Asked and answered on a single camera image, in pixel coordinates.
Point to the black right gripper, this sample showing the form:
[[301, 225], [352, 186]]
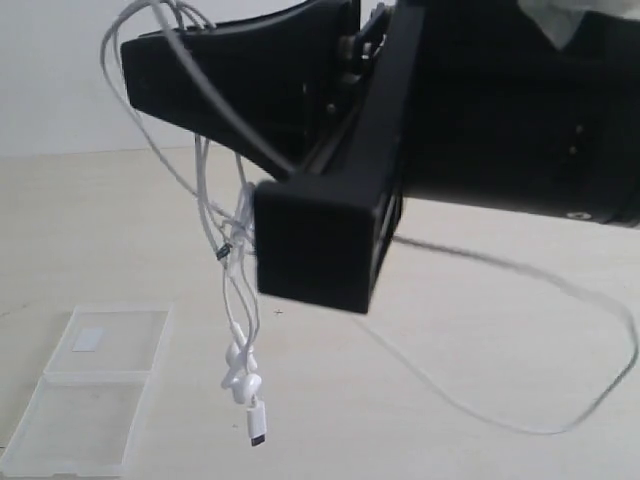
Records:
[[470, 102]]

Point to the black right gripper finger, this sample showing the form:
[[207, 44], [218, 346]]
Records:
[[281, 72], [316, 246]]

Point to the white wired earphones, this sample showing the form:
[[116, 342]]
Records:
[[225, 181]]

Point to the clear plastic storage case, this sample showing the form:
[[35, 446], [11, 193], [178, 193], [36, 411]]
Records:
[[93, 397]]

